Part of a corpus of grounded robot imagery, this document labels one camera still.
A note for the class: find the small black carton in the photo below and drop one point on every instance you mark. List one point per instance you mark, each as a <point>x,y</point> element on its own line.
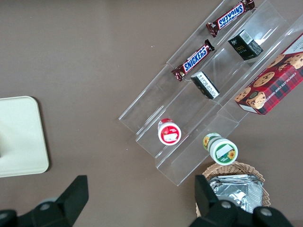
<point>205,84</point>
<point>246,46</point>

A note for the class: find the red lid yogurt cup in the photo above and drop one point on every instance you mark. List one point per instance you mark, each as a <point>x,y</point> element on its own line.
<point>169,133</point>

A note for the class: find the light wicker basket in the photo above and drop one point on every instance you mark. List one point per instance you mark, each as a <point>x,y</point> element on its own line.
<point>258,173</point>

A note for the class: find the green lid yogurt cup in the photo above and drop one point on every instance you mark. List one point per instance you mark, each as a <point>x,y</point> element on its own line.
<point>223,151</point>

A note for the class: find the red plaid cookie box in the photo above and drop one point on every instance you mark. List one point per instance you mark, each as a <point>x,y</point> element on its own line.
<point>272,85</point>

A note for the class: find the Snickers chocolate bar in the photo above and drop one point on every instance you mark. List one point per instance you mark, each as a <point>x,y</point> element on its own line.
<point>194,61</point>
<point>230,17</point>

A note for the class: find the silver foil packets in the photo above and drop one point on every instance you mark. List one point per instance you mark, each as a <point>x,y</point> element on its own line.
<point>239,194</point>

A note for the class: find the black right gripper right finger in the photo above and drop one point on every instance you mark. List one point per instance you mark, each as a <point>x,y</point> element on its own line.
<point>213,210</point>

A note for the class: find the cream rectangular tray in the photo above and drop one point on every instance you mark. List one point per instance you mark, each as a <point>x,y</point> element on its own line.
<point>21,137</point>

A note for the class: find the clear acrylic tiered stand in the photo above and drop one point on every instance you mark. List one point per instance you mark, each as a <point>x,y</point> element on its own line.
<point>180,132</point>

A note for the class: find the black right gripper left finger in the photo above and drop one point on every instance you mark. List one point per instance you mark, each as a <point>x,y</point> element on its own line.
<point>68,203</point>

